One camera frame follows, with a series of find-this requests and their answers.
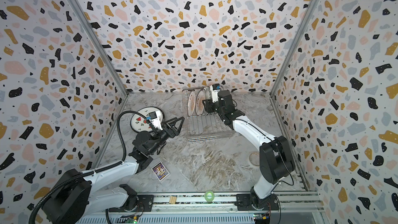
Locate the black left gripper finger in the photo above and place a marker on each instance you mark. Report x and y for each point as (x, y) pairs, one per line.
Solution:
(168, 123)
(178, 124)

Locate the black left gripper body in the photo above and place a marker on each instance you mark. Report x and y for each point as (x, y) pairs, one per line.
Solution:
(164, 134)

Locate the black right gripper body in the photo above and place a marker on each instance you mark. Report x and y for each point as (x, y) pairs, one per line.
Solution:
(210, 105)

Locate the black rimmed cream plate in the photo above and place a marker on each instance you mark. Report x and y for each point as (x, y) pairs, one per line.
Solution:
(155, 112)

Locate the white watermelon pattern plate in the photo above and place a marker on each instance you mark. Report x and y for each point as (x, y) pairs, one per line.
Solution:
(144, 119)

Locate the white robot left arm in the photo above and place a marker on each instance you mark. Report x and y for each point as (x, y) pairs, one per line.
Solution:
(78, 194)

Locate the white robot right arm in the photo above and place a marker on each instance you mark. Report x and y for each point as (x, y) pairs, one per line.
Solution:
(275, 156)

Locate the white plate green rim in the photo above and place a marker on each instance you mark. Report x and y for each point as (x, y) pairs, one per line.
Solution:
(204, 94)

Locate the white plate orange sunburst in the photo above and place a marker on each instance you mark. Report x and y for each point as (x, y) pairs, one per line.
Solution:
(191, 103)

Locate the purple playing card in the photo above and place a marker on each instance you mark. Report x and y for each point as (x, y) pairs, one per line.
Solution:
(160, 171)

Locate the clear tape roll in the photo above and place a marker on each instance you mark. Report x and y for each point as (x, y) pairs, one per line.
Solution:
(254, 159)

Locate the small wooden block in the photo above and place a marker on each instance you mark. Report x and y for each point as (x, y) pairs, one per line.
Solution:
(172, 200)

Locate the green tape roll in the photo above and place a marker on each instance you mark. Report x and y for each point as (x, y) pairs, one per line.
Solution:
(209, 196)

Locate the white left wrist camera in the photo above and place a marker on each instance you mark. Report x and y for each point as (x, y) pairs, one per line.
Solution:
(154, 119)

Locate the metal wire dish rack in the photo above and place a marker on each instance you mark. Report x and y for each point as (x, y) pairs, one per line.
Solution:
(205, 127)

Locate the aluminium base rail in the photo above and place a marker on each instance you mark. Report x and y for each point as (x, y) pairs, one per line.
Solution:
(284, 207)

